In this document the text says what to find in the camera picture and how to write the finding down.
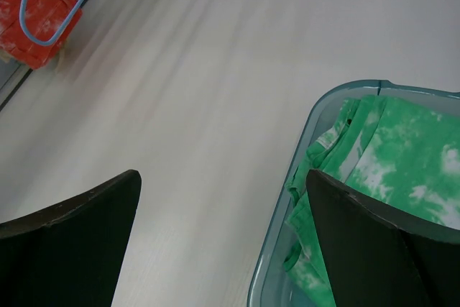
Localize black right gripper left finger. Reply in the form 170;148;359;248
1;170;142;306

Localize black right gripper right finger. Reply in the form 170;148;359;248
305;170;459;306

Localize red tie-dye trousers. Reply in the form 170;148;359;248
1;0;83;69

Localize teal plastic basket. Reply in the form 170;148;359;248
246;80;459;306

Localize green tie-dye garment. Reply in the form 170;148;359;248
284;95;459;306

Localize light blue wire hanger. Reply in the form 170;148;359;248
19;0;108;47

